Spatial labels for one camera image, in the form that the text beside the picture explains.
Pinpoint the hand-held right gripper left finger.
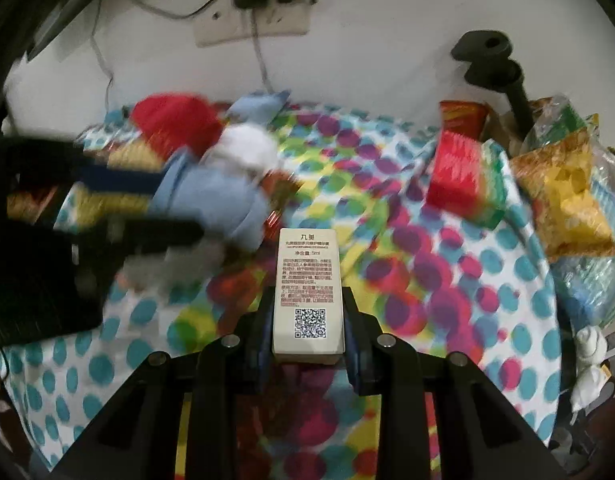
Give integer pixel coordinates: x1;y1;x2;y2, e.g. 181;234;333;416
50;286;283;480

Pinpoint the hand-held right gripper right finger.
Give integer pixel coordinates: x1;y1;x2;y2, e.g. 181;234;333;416
341;286;557;480

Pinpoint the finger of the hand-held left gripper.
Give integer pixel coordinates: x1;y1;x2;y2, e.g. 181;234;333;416
113;217;206;259
74;157;165;196

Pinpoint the red sock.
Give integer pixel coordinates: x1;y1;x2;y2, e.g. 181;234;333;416
130;92;223;158

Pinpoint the beige printed box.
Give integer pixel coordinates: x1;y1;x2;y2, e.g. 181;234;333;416
272;228;347;366

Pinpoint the white sock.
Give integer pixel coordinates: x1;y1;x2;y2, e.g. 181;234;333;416
570;325;613;411
202;122;280;181

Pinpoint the red gold candy packet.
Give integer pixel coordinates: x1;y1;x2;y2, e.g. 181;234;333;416
263;170;300;198

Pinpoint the yellow printed packet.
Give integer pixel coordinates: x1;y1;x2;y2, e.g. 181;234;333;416
57;135;160;233

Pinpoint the polka dot cloth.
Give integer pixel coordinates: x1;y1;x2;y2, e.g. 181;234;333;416
0;102;568;480

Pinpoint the red and green box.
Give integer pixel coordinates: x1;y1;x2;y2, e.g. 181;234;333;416
426;130;518;228

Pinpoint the white rolled sock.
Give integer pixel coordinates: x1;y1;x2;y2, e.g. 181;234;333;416
570;325;613;411

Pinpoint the pale blue plastic bag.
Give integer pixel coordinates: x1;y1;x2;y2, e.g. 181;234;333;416
557;255;615;331

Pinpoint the red snack packet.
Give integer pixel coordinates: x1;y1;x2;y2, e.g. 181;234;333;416
439;100;491;141

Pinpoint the yellow snack packet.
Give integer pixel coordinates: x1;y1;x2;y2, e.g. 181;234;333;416
510;130;615;263

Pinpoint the green clear packet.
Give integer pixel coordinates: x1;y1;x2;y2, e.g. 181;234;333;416
525;95;601;156

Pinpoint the black clamp stand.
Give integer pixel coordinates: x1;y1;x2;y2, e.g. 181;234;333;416
450;30;535;138

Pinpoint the thin dark cable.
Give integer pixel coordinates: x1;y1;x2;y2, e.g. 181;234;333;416
90;0;115;111

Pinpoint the dark frame edge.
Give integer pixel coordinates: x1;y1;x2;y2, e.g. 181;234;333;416
27;0;113;61

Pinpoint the white wall socket plate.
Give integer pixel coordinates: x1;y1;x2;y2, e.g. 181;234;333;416
250;0;311;38
193;7;253;47

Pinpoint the black charger cable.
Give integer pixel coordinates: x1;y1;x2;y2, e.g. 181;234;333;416
247;7;274;93

